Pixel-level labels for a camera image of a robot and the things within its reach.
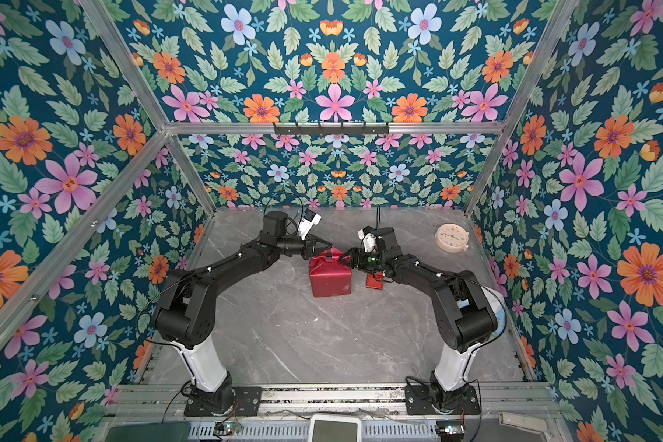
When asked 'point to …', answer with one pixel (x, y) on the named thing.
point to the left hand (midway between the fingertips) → (332, 239)
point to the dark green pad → (149, 432)
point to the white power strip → (530, 422)
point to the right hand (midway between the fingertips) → (346, 258)
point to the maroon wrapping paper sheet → (329, 274)
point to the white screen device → (334, 428)
